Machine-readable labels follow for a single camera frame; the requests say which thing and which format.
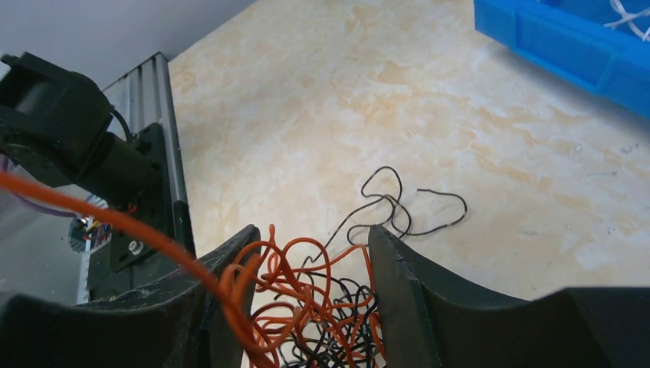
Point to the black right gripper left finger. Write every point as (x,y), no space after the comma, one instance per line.
(173,321)

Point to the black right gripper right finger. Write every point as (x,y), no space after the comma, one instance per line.
(432,317)

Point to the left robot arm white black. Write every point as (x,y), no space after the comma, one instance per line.
(54,124)

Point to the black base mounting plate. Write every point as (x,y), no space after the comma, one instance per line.
(125,263)

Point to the blue three-compartment plastic bin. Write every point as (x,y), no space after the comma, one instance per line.
(600,46)

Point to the white slotted cable duct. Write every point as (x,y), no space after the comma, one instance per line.
(87,235)

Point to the aluminium frame rail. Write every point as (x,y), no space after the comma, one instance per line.
(143,96)

